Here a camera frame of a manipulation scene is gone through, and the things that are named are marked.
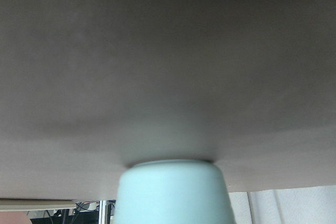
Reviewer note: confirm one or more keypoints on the mint green plastic cup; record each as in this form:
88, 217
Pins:
173, 191

